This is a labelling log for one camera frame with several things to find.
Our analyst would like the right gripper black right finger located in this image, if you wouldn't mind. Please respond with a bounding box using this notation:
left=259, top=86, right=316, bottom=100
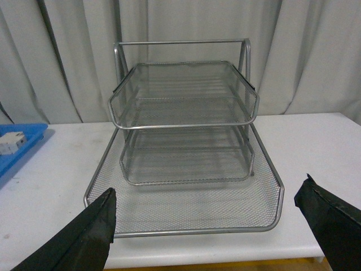
left=294, top=174, right=360, bottom=270

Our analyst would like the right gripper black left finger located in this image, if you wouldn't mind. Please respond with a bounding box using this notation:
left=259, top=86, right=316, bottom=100
left=13, top=188, right=116, bottom=270

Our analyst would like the silver mesh three-tier rack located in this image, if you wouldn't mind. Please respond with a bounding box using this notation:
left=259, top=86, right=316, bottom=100
left=83, top=38, right=284, bottom=238

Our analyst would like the blue plastic tray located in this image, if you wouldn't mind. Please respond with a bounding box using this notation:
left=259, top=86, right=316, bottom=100
left=1, top=123, right=48, bottom=187

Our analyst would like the white circuit breaker module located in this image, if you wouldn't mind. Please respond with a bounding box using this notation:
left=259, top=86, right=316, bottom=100
left=1, top=132, right=27, bottom=155

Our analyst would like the white curtain backdrop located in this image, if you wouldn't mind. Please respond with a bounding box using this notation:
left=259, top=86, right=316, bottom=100
left=1, top=1, right=360, bottom=124

